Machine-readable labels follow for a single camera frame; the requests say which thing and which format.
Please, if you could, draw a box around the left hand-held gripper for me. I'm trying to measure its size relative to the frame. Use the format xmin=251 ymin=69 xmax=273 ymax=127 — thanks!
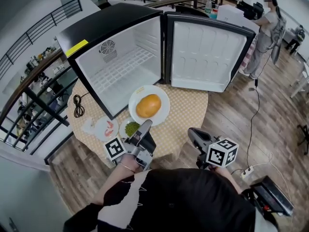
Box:
xmin=105 ymin=119 xmax=157 ymax=171

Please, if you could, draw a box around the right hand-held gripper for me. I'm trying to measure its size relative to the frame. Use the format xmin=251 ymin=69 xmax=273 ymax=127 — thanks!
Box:
xmin=187 ymin=127 xmax=239 ymax=170

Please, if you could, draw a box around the orange round fruit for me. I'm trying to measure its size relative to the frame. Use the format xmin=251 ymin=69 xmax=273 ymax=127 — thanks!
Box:
xmin=136 ymin=94 xmax=162 ymax=118

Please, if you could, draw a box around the white round plate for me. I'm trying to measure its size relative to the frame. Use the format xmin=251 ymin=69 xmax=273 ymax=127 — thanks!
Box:
xmin=128 ymin=85 xmax=170 ymax=127

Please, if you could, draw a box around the black mini fridge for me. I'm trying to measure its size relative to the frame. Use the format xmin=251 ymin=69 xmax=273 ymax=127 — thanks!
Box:
xmin=55 ymin=2 xmax=256 ymax=120

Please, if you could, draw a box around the person's right forearm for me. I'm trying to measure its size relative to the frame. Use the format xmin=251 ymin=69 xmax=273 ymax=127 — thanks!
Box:
xmin=212 ymin=165 xmax=243 ymax=194

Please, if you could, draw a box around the person's left forearm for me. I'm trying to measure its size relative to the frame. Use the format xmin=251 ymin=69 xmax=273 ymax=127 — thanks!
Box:
xmin=93 ymin=153 xmax=143 ymax=206

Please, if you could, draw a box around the pile of green beans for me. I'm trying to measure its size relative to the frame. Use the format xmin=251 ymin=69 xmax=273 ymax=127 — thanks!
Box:
xmin=125 ymin=121 xmax=140 ymax=137

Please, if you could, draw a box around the white plate with green beans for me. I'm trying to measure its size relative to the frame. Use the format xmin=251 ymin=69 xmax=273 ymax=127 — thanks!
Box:
xmin=119 ymin=117 xmax=142 ymax=140

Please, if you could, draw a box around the beige checked tablecloth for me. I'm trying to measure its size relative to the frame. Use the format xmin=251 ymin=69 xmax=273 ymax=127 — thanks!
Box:
xmin=66 ymin=78 xmax=209 ymax=169

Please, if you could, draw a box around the white plate with shrimps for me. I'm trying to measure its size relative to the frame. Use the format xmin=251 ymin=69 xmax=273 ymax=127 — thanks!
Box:
xmin=93 ymin=116 xmax=120 ymax=141

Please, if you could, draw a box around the crumpled white wrapper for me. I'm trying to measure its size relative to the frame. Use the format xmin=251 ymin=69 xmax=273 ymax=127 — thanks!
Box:
xmin=82 ymin=118 xmax=97 ymax=134

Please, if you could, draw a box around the white power strip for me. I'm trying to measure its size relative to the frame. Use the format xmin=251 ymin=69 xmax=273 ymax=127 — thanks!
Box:
xmin=241 ymin=166 xmax=254 ymax=178

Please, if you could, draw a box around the person's black patterned shirt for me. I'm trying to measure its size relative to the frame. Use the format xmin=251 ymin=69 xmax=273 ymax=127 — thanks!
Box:
xmin=64 ymin=168 xmax=278 ymax=232

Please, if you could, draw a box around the black electronics box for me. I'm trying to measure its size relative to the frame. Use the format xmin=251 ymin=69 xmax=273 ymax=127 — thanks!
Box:
xmin=250 ymin=175 xmax=295 ymax=217

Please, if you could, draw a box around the black railing with wooden handrail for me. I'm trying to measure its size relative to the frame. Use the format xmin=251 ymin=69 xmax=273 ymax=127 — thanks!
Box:
xmin=0 ymin=0 xmax=225 ymax=159

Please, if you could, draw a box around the clear cup with blue liquid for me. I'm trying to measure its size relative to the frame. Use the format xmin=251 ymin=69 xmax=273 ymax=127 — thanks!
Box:
xmin=210 ymin=2 xmax=219 ymax=19

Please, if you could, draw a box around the black office chair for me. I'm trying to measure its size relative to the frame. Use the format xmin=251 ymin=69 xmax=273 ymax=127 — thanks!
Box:
xmin=176 ymin=5 xmax=208 ymax=18

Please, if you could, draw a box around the large white box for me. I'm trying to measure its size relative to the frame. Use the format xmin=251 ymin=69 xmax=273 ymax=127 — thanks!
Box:
xmin=217 ymin=4 xmax=249 ymax=21

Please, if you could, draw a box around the frosted glass door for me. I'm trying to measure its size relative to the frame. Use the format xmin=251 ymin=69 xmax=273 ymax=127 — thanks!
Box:
xmin=0 ymin=157 xmax=70 ymax=232

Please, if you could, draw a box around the black metal balcony railing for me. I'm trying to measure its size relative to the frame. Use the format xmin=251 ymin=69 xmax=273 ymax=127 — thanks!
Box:
xmin=0 ymin=0 xmax=83 ymax=79

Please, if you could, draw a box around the thin gold bracelet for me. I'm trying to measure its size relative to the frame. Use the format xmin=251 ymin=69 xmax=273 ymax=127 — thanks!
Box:
xmin=118 ymin=162 xmax=136 ymax=174

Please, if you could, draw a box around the coiled black power cord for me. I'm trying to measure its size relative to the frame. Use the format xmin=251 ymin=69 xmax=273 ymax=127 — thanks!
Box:
xmin=73 ymin=92 xmax=91 ymax=118

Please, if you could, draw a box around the long black floor cable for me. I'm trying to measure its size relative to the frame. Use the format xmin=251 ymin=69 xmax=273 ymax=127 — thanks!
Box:
xmin=246 ymin=44 xmax=270 ymax=176

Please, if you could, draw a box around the thin white cable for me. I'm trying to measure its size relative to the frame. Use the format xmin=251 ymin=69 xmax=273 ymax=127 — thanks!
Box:
xmin=253 ymin=152 xmax=294 ymax=203

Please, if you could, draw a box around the black door handle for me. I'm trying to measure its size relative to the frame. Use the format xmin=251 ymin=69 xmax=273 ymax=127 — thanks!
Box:
xmin=8 ymin=217 xmax=20 ymax=232

